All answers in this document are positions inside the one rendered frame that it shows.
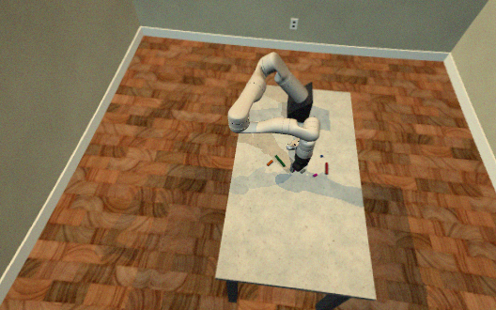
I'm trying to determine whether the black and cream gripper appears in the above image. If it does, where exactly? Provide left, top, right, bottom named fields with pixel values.
left=287, top=138, right=314, bottom=173

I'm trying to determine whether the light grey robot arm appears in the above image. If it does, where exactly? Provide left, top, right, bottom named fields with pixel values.
left=227, top=52, right=320, bottom=152

